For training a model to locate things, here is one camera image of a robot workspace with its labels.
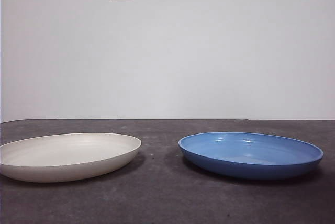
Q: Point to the blue round plate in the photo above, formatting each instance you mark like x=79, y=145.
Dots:
x=248, y=169

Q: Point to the white round plate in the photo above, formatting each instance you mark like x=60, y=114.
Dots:
x=65, y=162

